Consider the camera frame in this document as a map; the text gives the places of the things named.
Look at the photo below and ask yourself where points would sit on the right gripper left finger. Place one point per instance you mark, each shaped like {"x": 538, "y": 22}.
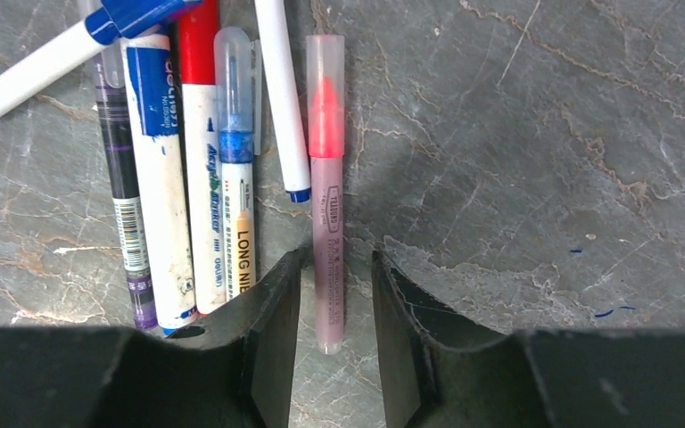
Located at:
{"x": 233, "y": 368}

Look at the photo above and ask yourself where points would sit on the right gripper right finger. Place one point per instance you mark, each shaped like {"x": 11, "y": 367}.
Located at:
{"x": 441, "y": 369}

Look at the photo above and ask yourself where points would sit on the clear capped blue marker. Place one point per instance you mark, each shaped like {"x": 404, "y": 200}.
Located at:
{"x": 234, "y": 74}

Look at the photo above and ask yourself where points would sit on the pink translucent highlighter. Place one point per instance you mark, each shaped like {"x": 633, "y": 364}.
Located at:
{"x": 325, "y": 55}

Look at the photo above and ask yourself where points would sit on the blue pen crosswise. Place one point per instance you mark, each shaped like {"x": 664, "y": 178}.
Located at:
{"x": 109, "y": 22}

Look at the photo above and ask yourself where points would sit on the dark purple pen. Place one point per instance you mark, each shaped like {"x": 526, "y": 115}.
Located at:
{"x": 106, "y": 71}

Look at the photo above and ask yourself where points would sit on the red capped marker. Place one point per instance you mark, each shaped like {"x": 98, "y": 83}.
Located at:
{"x": 196, "y": 32}

